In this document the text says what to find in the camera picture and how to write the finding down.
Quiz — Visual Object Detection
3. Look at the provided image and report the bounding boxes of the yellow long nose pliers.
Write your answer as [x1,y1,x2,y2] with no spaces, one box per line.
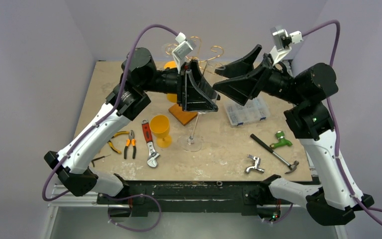
[106,130,130,155]

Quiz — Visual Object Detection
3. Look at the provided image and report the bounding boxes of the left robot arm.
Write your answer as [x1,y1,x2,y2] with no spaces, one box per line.
[44,47,219,204]

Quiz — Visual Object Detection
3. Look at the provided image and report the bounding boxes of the green faucet valve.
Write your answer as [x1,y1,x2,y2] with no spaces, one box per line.
[270,130,293,149]

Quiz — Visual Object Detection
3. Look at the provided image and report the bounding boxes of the aluminium frame rail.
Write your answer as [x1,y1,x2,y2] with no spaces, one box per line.
[48,192,97,207]

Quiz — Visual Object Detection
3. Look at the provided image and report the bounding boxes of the purple loop cable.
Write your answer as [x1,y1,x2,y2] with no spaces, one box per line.
[107,193,163,233]

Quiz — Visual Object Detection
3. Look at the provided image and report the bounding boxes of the chrome faucet tap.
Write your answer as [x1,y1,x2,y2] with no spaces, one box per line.
[245,154,265,174]

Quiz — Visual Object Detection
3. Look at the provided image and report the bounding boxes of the clear wine glass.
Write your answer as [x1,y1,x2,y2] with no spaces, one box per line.
[161,43,178,58]
[177,112,205,152]

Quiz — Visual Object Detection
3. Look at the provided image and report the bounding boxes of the black table front rail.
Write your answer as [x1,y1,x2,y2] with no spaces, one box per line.
[95,179,310,219]

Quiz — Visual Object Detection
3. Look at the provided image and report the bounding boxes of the gold wire wine glass rack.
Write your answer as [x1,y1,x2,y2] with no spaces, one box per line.
[169,36,224,72]

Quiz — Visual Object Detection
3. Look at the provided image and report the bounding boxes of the clear plastic screw box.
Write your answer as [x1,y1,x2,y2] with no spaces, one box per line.
[224,96,271,126]

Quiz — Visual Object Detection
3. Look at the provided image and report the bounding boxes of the orange black pliers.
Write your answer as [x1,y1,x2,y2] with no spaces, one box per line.
[124,130,136,159]

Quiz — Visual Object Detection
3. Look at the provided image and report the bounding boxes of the yellow wine glass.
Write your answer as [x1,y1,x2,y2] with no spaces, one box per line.
[163,61,178,104]
[150,115,172,148]

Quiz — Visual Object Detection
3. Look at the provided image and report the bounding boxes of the wooden rack base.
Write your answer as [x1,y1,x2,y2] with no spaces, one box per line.
[168,104,197,126]

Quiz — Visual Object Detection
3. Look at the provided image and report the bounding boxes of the small black hex key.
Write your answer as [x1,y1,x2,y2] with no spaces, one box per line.
[91,154,110,167]

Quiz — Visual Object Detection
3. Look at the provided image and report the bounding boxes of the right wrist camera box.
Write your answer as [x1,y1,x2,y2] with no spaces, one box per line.
[269,26,303,65]

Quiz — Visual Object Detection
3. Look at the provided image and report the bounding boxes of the red adjustable wrench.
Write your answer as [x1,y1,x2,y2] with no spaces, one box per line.
[142,119,160,168]

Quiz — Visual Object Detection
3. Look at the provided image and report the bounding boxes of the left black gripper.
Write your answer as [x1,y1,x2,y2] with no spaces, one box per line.
[141,60,220,111]

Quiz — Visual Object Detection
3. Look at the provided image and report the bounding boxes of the black handled hammer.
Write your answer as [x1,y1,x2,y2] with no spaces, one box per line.
[250,134,299,174]

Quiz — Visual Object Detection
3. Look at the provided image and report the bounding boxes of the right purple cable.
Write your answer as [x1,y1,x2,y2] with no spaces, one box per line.
[301,19,382,234]

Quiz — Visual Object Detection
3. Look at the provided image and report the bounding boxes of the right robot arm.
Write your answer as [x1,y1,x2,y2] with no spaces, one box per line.
[213,45,374,226]

